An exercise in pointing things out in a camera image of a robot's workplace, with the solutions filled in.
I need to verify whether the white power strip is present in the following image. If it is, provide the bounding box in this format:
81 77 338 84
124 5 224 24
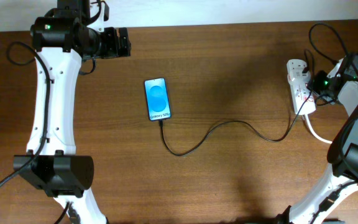
287 59 316 116

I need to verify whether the blue screen smartphone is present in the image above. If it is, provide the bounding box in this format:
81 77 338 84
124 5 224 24
144 78 172 121

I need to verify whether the black charging cable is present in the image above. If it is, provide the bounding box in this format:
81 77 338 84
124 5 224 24
158 49 316 157

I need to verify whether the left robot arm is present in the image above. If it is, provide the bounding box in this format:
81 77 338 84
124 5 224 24
14 1 131 223

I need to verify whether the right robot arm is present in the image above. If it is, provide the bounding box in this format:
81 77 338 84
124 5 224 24
274 54 358 223

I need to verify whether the white power strip cord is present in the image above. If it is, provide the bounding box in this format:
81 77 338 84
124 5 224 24
303 113 358 149

